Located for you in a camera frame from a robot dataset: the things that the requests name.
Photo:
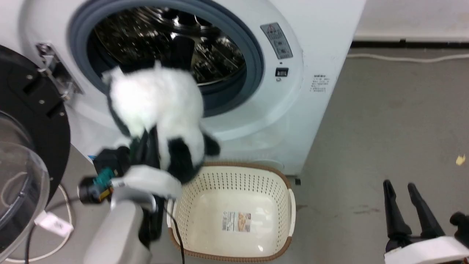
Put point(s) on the printed sticker in basket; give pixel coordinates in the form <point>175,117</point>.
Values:
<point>236,222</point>

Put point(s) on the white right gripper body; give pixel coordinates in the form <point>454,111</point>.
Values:
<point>425,251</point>

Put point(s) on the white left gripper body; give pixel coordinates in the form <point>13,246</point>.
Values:
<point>150,178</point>

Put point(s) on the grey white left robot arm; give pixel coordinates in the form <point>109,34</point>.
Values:
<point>117,234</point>

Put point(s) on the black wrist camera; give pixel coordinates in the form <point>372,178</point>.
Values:
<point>461,227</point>
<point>108,167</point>

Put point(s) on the black door latch slot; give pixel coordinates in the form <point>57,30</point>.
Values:
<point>281,72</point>

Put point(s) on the grey rubber door gasket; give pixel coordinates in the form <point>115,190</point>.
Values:
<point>253,55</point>

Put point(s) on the yellow paper scrap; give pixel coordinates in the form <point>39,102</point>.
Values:
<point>460,160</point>

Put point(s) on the grey warning sticker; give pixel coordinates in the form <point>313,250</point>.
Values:
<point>277,41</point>

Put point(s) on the white power adapter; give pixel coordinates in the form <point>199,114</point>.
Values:
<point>54,223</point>

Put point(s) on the white front-load washing machine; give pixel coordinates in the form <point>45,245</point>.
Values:
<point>315,33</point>

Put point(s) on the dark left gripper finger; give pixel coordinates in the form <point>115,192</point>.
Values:
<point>141,150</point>
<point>154,146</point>

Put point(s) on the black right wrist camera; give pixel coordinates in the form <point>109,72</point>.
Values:
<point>461,227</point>

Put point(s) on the black and white panda plush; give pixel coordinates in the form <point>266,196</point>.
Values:
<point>155,95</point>

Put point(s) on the steel washing machine drum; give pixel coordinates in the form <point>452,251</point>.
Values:
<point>146,33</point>

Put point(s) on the metal washer door hinge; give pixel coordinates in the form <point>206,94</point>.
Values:
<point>58,73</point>

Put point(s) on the cream laundry basket brown rim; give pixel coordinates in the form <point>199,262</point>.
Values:
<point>205,223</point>

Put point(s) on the black washer door with glass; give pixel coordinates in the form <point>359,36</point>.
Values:
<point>25,99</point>

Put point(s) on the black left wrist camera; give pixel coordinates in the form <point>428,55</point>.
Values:
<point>108,167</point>

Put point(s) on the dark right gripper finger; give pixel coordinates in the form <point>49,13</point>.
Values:
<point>425,212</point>
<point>394,212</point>

